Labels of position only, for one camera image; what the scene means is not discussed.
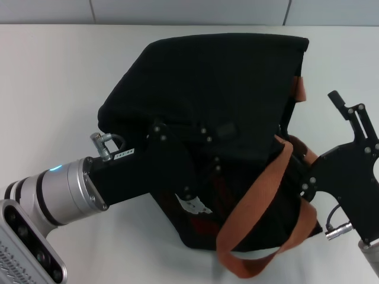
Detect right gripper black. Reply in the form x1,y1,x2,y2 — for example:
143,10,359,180
288,91,379,241

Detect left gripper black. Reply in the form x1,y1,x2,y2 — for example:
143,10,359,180
88,120,238,208

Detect black food bag brown handles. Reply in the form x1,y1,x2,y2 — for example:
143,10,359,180
97,35,323,280

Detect right gripper metal cable connector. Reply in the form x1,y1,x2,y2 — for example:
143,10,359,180
325,203,355,241

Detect gripper metal cable connector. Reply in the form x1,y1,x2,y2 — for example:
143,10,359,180
89,132,127,163
325,203,355,241

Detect left gripper metal cable connector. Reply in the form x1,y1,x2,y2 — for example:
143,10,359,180
89,132,127,163

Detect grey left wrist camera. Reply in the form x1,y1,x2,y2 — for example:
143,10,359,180
0,199,68,284

